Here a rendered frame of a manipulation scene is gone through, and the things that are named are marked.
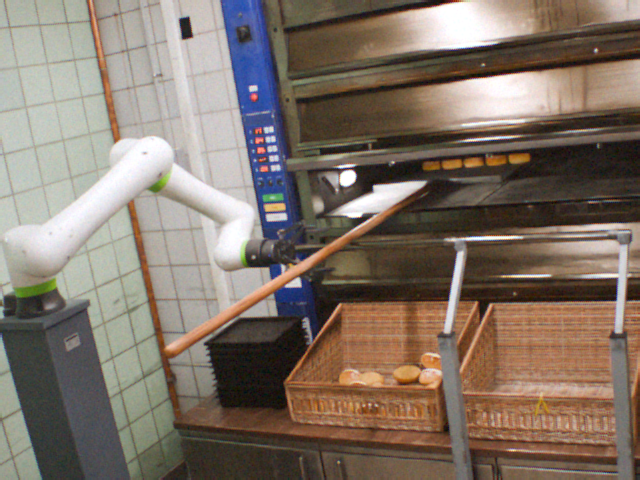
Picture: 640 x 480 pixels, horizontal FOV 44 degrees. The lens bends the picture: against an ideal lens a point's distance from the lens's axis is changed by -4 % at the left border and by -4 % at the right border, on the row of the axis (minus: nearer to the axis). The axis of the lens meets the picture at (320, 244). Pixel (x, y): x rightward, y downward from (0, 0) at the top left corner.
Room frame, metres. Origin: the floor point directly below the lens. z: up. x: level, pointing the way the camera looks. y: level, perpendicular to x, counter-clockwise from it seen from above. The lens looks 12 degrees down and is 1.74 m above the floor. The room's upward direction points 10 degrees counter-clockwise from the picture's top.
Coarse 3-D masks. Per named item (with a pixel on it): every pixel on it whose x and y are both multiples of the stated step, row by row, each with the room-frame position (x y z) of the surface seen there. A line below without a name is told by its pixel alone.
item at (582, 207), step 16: (432, 208) 2.86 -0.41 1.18; (448, 208) 2.81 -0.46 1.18; (464, 208) 2.76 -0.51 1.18; (480, 208) 2.72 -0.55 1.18; (496, 208) 2.69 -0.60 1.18; (512, 208) 2.66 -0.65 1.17; (528, 208) 2.63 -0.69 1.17; (544, 208) 2.60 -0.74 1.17; (560, 208) 2.58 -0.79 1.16; (576, 208) 2.55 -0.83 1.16; (592, 208) 2.52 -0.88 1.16; (608, 208) 2.50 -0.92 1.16; (624, 208) 2.47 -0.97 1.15; (320, 224) 3.04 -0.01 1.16; (336, 224) 3.00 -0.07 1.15; (352, 224) 2.97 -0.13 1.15; (384, 224) 2.90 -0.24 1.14
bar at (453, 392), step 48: (384, 240) 2.51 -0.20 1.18; (432, 240) 2.42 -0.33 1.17; (480, 240) 2.34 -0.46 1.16; (528, 240) 2.26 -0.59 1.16; (576, 240) 2.19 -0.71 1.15; (624, 240) 2.11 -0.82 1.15; (624, 288) 2.03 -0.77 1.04; (624, 336) 1.92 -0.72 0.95; (624, 384) 1.92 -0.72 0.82; (624, 432) 1.93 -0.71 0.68
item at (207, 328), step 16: (416, 192) 3.08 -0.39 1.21; (400, 208) 2.91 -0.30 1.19; (368, 224) 2.66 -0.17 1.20; (336, 240) 2.48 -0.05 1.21; (352, 240) 2.54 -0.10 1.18; (320, 256) 2.35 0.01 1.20; (288, 272) 2.19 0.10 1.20; (304, 272) 2.26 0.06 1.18; (272, 288) 2.10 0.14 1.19; (240, 304) 1.97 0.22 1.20; (224, 320) 1.89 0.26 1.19; (192, 336) 1.78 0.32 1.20; (176, 352) 1.72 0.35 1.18
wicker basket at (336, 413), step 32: (352, 320) 2.97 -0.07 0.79; (384, 320) 2.90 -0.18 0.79; (416, 320) 2.84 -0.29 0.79; (320, 352) 2.82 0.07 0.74; (352, 352) 2.94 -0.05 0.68; (384, 352) 2.88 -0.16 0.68; (416, 352) 2.81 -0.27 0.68; (288, 384) 2.60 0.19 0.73; (320, 384) 2.54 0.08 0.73; (384, 384) 2.79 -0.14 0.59; (416, 384) 2.73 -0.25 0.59; (320, 416) 2.55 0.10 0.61; (352, 416) 2.49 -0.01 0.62; (384, 416) 2.43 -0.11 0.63
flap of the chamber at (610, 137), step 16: (496, 144) 2.53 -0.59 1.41; (512, 144) 2.50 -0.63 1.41; (528, 144) 2.47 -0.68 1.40; (544, 144) 2.44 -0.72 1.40; (560, 144) 2.42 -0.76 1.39; (576, 144) 2.39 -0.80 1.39; (336, 160) 2.81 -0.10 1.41; (352, 160) 2.78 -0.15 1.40; (368, 160) 2.75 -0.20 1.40; (384, 160) 2.72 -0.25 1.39; (400, 160) 2.71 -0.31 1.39
